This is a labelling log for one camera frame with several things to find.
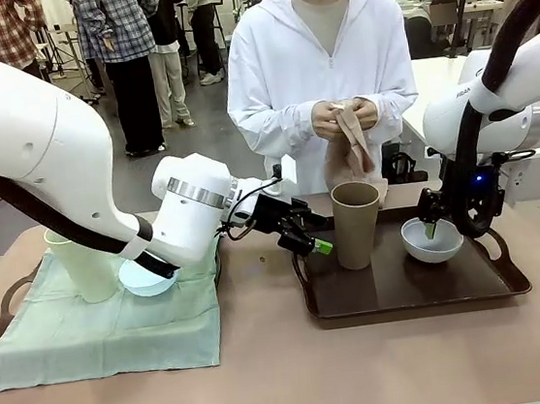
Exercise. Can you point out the white bowl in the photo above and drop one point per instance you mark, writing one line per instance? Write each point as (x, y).
(427, 252)

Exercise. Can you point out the person's left forearm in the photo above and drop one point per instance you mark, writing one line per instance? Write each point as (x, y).
(396, 109)

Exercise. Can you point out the person's left hand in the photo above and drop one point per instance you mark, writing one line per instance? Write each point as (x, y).
(367, 113)

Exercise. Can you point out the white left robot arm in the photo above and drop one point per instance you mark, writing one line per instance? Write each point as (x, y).
(21, 118)

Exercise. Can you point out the black tripod stand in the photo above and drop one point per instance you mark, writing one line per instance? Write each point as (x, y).
(462, 4)

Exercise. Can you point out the white side table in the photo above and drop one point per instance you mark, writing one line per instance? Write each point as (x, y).
(426, 77)

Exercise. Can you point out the tall brown cup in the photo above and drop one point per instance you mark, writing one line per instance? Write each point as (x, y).
(351, 231)

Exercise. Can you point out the person in grey hoodie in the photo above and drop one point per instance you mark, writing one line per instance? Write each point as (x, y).
(207, 33)

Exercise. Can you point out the cluttered background workbench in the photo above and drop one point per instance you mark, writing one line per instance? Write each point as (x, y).
(438, 12)

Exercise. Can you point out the beige cloth mat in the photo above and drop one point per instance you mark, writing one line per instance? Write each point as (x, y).
(357, 153)

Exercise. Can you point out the light blue bowl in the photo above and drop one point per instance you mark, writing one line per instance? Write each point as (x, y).
(143, 284)

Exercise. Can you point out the person's right hand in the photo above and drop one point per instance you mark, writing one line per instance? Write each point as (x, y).
(326, 120)

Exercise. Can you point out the tall pale green cup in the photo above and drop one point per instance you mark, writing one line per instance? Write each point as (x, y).
(90, 276)

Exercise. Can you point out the person in beige trousers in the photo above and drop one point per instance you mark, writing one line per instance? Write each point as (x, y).
(170, 77)

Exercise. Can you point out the person in white hoodie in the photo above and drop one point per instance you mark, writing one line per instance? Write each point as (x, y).
(274, 65)

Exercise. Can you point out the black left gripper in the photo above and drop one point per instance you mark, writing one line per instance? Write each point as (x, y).
(273, 213)

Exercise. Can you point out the person in blue plaid shirt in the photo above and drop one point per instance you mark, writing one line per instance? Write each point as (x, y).
(119, 34)

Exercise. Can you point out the green cloth mat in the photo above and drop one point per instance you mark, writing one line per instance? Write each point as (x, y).
(95, 339)

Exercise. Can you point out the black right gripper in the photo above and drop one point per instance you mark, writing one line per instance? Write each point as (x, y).
(488, 187)

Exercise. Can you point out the person in red plaid shirt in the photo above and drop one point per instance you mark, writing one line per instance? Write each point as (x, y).
(2, 32)

